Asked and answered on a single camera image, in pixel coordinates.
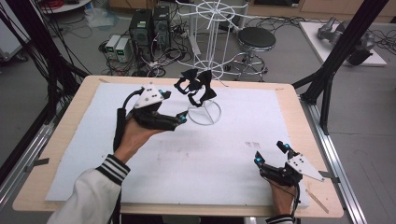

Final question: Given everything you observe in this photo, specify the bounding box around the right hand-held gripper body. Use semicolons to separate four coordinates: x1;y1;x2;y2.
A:
259;152;326;188

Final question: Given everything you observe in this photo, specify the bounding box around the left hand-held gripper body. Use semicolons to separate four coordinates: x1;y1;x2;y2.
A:
132;82;179;132

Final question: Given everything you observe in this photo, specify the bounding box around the white wire display rack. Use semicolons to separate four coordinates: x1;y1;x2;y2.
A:
176;0;250;127

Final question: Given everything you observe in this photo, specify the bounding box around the black bow tie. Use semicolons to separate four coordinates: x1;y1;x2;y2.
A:
173;68;219;108

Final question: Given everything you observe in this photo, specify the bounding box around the person's right hand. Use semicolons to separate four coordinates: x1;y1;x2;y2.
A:
268;181;297;217

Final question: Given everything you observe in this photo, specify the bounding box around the person's left hand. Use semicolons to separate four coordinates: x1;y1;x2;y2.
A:
113;117;165;164

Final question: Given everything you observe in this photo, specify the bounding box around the thin wooden stick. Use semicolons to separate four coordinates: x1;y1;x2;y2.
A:
304;189;331;215

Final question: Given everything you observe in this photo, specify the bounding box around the person's right striped sleeve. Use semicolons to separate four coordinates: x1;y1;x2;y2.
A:
264;214;295;224

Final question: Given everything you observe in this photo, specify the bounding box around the person's striped sleeve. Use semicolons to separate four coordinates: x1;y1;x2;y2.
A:
264;214;295;224
46;153;132;224

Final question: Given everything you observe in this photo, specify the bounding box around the white foam mat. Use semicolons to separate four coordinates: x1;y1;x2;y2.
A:
45;82;311;209

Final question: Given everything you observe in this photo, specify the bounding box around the grey bench power supply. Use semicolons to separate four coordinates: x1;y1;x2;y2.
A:
105;34;121;60
114;37;133;63

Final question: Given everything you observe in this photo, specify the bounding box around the black computer tower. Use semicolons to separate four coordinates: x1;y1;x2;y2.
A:
152;5;172;49
128;8;154;50

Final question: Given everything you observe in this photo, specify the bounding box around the person's left striped sleeve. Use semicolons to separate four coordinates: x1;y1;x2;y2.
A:
46;153;132;224

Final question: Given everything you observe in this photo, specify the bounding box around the clear plastic bag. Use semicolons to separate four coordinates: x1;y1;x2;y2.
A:
84;7;120;30

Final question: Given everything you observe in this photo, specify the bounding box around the black round stool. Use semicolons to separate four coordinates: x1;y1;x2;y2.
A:
232;26;277;82

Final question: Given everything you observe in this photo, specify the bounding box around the white floor board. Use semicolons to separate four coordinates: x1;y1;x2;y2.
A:
298;21;389;67

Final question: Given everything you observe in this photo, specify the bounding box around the grey robot part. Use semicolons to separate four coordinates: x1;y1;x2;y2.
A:
317;16;377;66

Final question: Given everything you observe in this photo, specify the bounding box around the round white table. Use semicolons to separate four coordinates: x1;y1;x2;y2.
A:
39;0;93;15

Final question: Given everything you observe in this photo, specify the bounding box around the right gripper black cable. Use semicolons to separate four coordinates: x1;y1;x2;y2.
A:
290;183;303;224

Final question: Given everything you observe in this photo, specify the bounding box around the tangle of floor cables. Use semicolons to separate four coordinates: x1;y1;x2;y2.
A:
97;27;195;78

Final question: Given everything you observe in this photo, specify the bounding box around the aluminium rail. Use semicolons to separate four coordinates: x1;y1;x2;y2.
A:
0;102;68;209
299;94;369;224

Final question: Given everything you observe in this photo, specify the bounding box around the black metal frame strut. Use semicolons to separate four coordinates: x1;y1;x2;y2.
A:
0;0;92;185
291;0;390;135

